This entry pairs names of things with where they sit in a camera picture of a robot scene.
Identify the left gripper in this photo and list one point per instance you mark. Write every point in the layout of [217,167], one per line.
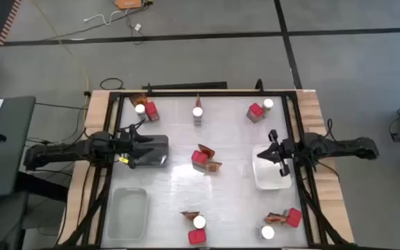
[127,147]

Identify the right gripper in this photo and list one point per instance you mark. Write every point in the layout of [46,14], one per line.
[285,151]

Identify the white-lid bagel seasoning jar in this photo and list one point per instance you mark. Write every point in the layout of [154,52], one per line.
[268,103]
[267,232]
[199,222]
[197,112]
[140,109]

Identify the red smoked paprika tin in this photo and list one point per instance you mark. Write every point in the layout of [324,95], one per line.
[293,217]
[256,110]
[151,109]
[197,237]
[199,158]

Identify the light grey plastic bin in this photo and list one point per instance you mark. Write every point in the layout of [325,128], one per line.
[127,215]

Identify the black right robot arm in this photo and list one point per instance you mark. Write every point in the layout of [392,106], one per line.
[342,146]

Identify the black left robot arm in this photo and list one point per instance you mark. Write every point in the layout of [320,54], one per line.
[64,152]

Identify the dark grey plastic bin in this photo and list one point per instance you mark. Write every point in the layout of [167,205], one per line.
[161,146]

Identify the white plastic bin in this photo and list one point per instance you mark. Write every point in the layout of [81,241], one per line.
[269,178]

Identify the black flat bar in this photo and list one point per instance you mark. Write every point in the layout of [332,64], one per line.
[193,85]

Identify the black desk base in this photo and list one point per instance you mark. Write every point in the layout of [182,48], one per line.
[43,185]

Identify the small white plug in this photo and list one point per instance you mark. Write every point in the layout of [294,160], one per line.
[137,26]

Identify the dark grey side desk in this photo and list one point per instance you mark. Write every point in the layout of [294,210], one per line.
[12,156]

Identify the orange box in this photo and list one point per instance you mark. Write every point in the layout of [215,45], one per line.
[127,3]

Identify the black bracket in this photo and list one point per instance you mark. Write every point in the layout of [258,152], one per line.
[259,86]

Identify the black metal rig frame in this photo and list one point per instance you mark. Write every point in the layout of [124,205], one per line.
[227,93]

